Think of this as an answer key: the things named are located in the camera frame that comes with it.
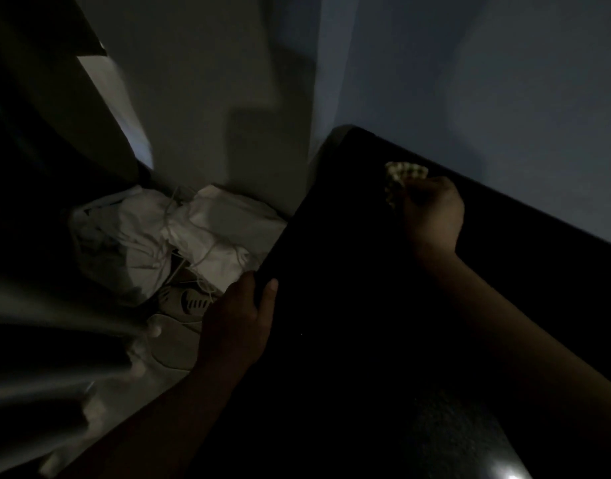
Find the person's left hand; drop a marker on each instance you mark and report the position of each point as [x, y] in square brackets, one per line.
[233, 329]

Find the person's right hand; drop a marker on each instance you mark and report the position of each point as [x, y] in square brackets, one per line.
[433, 219]

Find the person's right fingers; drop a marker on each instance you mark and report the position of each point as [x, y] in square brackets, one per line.
[425, 187]

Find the person's left thumb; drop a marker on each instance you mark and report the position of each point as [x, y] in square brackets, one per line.
[268, 296]

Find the checkered cleaning cloth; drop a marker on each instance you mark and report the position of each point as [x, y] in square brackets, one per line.
[398, 177]

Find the person's left forearm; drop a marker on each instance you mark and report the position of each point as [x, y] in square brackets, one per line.
[160, 429]

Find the person's right forearm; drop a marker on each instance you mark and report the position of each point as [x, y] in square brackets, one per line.
[515, 344]

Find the beige sneaker with black stripes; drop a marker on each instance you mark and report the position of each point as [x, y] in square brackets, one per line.
[188, 301]

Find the plain beige sneaker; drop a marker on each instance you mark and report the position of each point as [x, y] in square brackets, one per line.
[173, 344]

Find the grey curtain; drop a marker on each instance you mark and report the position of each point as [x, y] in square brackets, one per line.
[46, 344]

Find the dark door panel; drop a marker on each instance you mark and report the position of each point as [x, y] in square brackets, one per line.
[41, 94]

